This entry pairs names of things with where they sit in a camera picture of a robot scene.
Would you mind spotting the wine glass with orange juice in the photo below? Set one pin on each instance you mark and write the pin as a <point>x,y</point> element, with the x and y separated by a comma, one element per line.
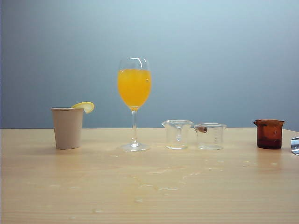
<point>134,93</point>

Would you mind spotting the clear glass measuring cup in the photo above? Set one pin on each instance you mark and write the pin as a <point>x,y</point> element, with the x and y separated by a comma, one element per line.
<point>177,135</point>

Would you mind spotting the beige paper cup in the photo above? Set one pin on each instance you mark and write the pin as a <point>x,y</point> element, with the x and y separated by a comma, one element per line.
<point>67,128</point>

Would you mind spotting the amber glass measuring cup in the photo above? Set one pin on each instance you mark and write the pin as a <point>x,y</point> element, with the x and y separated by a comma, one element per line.
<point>268,135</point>

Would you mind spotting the yellow lemon slice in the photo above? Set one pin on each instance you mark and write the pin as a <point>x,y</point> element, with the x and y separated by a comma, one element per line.
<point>85,106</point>

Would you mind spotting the clear spilled liquid puddle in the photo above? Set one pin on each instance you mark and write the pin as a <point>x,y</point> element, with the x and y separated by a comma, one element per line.
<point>163,184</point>

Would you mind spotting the silver metal object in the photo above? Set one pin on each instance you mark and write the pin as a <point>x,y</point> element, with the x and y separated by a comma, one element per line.
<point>295,145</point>

